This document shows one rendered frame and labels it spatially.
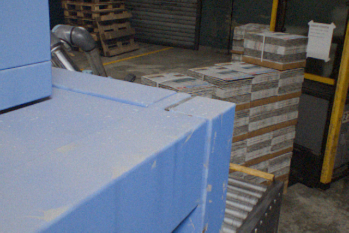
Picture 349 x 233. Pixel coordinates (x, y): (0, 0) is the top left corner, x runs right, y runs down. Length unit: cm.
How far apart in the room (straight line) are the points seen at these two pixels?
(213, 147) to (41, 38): 22
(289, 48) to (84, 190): 292
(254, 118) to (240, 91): 29
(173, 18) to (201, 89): 776
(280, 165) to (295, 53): 90
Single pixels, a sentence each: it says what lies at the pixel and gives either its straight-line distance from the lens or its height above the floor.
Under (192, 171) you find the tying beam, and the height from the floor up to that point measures 150.
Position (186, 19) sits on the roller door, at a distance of 1007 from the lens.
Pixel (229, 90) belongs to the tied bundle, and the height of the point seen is 99.
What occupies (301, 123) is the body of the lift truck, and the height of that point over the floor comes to 47.
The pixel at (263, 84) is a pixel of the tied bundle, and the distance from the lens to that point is 301.
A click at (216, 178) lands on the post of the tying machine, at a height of 147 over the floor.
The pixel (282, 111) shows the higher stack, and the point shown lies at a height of 75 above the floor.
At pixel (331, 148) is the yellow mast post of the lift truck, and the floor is 41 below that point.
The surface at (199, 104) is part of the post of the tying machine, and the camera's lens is 48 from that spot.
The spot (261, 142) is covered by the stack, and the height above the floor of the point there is 54.
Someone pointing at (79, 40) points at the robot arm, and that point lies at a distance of 259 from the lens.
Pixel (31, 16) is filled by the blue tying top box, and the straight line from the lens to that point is 46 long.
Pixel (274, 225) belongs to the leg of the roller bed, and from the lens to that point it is 210.
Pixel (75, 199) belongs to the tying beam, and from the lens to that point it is 28.
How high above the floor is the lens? 169
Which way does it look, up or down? 17 degrees down
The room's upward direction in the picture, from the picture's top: 3 degrees clockwise
